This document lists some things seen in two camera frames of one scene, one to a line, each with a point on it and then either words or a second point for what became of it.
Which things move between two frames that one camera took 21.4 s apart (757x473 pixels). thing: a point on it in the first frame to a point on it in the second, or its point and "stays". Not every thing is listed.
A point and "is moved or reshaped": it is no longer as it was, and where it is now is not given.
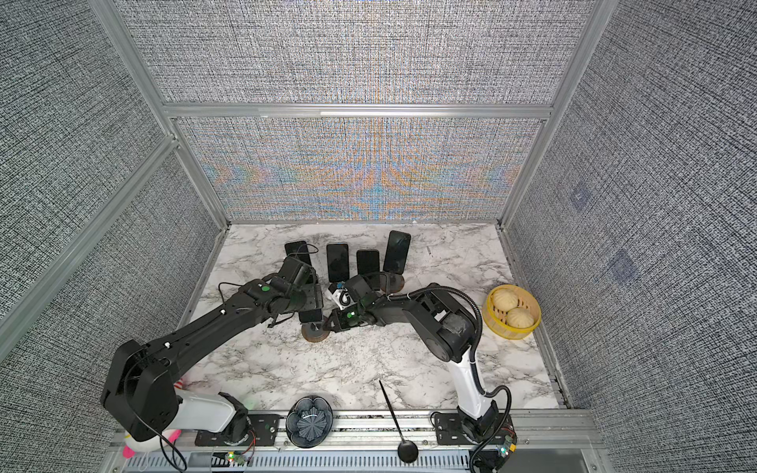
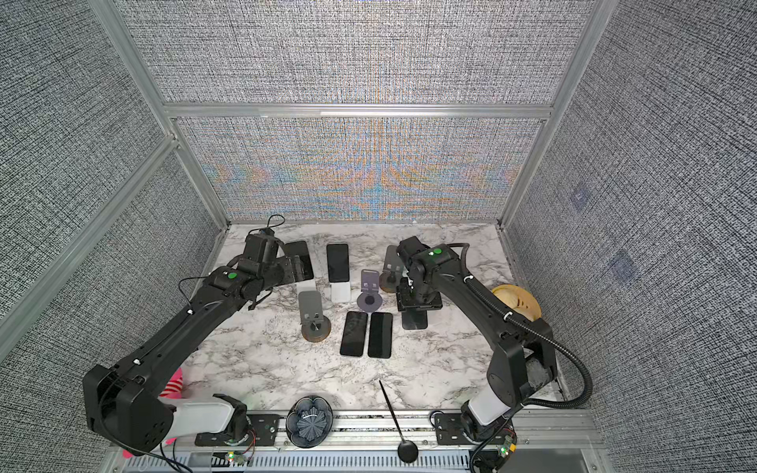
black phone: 396,252 is moved or reshaped
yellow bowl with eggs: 512,311 stays
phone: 310,315 to 354,335
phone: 368,261 to 379,341
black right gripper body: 347,318 to 414,297
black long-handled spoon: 407,450 stays
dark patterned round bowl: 309,421 stays
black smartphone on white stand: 338,262 stays
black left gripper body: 310,298 to 281,274
